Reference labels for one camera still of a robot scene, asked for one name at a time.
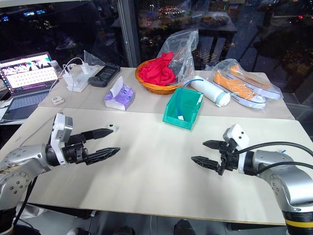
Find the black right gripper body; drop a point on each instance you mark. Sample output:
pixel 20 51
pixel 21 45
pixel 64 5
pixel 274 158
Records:
pixel 229 160

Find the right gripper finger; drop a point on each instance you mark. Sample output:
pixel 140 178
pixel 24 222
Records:
pixel 213 144
pixel 205 162

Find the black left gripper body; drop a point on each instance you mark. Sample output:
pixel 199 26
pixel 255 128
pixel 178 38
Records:
pixel 73 153

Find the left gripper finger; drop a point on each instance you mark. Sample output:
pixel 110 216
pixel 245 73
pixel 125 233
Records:
pixel 105 153
pixel 99 133

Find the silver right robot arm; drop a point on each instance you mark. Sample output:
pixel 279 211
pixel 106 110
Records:
pixel 286 176

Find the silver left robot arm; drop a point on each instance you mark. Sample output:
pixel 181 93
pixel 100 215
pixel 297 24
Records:
pixel 27 156

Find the small white plastic connector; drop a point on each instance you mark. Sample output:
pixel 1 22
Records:
pixel 113 127

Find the purple tissue pack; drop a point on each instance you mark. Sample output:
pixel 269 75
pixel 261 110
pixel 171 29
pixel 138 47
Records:
pixel 119 96

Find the green plastic bin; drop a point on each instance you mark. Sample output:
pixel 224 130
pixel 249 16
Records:
pixel 193 98

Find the white earbuds case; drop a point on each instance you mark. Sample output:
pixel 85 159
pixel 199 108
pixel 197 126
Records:
pixel 57 100

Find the white power strip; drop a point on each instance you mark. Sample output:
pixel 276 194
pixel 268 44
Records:
pixel 82 80

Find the white bottle with pale cap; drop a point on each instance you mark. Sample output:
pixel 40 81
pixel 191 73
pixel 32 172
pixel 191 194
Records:
pixel 206 89

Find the black handheld device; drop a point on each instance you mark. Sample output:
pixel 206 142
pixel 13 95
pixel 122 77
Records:
pixel 105 73

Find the orange canvas sneaker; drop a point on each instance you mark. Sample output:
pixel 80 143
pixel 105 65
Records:
pixel 234 88
pixel 259 83

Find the dark rounded shape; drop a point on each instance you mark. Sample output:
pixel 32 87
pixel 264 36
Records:
pixel 184 227

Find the grey open laptop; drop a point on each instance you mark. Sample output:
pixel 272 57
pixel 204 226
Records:
pixel 27 98

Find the orange wicker basket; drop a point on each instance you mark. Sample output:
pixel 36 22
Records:
pixel 156 87

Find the small clear plastic bag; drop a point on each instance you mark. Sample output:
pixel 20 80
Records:
pixel 91 58

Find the clear water bottle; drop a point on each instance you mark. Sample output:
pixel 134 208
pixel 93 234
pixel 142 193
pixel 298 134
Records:
pixel 55 69

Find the orange sneakers in bag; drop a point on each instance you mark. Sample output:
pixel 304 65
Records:
pixel 225 64

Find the red cloth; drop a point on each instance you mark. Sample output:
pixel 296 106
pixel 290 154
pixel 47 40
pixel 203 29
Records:
pixel 157 71

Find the large clear plastic bag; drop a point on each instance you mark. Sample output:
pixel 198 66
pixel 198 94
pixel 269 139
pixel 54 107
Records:
pixel 183 46

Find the bagged snacks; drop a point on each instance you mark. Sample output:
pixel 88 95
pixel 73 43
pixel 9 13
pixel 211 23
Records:
pixel 215 19

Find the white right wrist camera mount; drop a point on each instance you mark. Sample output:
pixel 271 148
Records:
pixel 238 133

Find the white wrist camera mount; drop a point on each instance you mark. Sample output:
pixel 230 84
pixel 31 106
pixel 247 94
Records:
pixel 59 123
pixel 238 133

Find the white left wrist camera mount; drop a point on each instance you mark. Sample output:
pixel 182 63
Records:
pixel 59 123

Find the grey window frame post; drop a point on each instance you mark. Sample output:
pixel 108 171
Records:
pixel 128 31

